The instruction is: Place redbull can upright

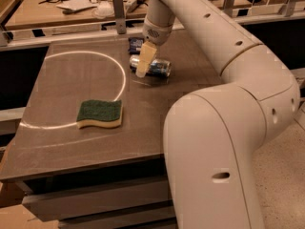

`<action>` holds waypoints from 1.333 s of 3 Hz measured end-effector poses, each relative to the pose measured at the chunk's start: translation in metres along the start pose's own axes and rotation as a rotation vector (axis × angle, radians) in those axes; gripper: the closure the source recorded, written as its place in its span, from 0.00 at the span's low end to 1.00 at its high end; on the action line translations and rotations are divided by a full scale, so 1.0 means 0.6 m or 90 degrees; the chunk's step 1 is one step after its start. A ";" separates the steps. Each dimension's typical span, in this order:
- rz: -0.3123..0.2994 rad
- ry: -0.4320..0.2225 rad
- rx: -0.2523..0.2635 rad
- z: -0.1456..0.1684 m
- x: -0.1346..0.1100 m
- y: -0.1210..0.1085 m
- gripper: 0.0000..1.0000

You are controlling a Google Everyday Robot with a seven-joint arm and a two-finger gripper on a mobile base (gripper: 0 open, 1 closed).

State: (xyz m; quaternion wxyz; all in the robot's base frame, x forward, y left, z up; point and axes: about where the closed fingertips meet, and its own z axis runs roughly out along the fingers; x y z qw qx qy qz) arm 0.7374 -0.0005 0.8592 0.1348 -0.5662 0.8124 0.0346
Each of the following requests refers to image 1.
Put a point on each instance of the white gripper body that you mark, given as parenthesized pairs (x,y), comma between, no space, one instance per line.
(156,33)

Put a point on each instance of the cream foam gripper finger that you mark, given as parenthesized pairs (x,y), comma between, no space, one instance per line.
(146,57)

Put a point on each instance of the silver blue redbull can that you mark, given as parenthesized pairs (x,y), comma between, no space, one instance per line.
(159,67)

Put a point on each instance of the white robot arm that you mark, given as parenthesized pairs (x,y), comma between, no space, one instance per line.
(210,135)

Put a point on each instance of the dark blue snack packet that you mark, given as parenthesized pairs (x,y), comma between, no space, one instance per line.
(135,44)

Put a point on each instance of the white round object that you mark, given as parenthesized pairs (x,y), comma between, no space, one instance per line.
(104,9)

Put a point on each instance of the white paper sheet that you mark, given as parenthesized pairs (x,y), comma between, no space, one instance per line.
(76,5)

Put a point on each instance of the green yellow sponge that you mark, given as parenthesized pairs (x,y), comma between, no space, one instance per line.
(98,113)

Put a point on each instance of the middle grey drawer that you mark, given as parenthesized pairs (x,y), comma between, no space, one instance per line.
(121,218)

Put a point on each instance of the grey drawer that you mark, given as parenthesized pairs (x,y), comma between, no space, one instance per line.
(121,218)
(98,199)

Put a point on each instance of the top grey drawer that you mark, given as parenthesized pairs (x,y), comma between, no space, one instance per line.
(98,199)

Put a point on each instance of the metal rail frame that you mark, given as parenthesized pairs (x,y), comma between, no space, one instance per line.
(33,22)

